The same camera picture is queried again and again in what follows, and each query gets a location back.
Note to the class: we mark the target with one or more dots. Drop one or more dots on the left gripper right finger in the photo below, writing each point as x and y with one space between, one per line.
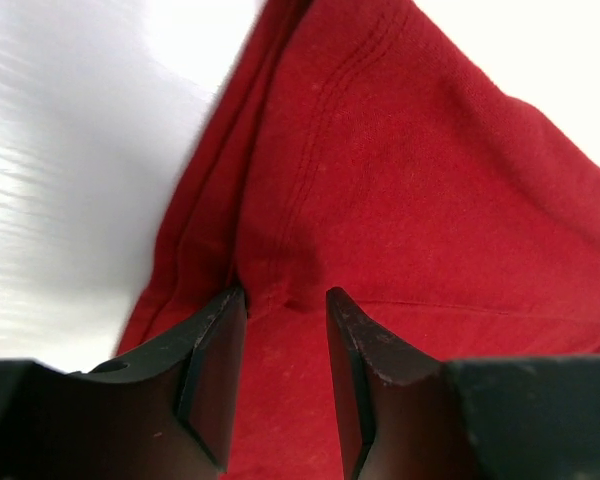
402 414

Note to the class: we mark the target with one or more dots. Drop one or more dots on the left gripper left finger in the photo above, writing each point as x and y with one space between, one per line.
164 410

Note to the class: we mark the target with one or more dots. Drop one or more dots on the red t-shirt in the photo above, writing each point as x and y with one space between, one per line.
357 146

